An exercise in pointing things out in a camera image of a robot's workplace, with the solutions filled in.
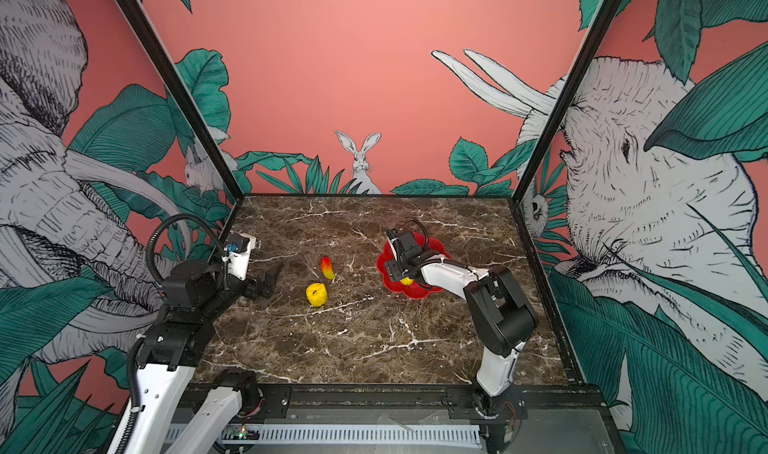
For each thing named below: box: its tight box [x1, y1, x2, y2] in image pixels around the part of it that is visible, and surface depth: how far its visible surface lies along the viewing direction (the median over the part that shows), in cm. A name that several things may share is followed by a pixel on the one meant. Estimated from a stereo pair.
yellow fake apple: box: [306, 282, 328, 307], surface depth 90 cm
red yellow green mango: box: [321, 256, 335, 280], surface depth 99 cm
